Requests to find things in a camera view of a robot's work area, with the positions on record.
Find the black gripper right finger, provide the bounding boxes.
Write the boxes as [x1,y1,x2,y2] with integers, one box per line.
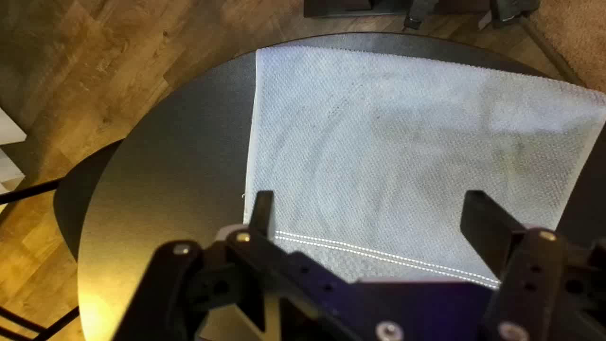
[460,190,525,277]

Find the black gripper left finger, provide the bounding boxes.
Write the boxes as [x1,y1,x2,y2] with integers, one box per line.
[248,192,275,238]

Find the blue towel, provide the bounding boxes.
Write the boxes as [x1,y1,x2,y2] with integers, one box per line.
[246,46,606,289]

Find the round black table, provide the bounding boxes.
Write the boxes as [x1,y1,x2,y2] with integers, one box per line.
[76,33,606,341]

